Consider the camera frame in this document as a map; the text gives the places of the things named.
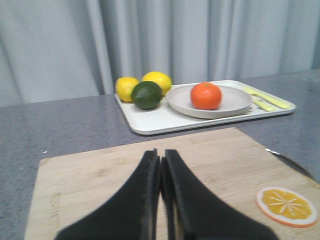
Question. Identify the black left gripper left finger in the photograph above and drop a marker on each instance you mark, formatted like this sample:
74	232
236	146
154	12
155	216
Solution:
130	214

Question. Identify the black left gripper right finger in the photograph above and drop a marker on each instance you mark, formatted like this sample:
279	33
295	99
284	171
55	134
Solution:
195	213

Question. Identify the orange mandarin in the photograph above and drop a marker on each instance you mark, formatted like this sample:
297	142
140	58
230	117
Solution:
206	96

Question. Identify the beige round plate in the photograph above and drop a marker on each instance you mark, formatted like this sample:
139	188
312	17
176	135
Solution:
234	102

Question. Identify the white bear print tray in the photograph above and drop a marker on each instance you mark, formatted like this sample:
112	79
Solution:
164	119

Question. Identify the wooden cutting board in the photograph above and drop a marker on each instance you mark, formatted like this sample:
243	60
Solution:
230	163

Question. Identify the orange slice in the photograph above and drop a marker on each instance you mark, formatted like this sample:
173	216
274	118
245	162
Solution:
287	207

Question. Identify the green lime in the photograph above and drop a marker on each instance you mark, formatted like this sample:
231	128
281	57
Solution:
146	95

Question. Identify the yellow lemon left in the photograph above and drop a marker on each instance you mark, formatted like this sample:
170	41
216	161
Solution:
124	87

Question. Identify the yellow lemon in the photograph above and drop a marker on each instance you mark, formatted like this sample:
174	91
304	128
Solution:
124	87
163	80

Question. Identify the light green plastic knife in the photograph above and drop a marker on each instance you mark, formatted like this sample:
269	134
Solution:
263	105

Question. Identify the yellow lemon right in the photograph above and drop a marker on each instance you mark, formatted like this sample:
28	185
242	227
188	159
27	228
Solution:
163	80

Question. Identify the light green plastic fork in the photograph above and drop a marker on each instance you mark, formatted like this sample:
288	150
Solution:
273	100

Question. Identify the grey curtain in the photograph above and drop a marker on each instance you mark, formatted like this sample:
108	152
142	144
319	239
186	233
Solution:
62	49

